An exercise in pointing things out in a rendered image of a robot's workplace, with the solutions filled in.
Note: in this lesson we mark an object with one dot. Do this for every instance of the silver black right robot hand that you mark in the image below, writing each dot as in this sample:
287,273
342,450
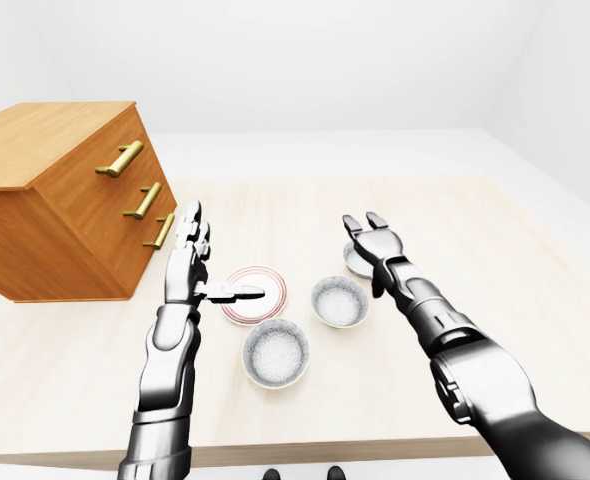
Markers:
381,245

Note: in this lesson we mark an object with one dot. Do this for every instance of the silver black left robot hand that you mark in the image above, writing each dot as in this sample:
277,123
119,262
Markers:
180,275

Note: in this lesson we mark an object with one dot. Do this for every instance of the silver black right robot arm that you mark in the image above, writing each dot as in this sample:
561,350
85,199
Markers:
480,380

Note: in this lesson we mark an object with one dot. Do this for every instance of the speckled black white bowl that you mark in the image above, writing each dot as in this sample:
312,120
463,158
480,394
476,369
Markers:
355,265
339,302
276,355

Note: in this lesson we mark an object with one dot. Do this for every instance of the white plate with red rings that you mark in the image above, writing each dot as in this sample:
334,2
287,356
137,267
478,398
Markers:
270,310

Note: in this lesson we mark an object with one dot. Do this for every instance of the wooden cabinet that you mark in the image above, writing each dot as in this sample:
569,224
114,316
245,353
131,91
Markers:
20,150

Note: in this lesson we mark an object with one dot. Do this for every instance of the small dark shape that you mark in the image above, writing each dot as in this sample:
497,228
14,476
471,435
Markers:
272,475
336,473

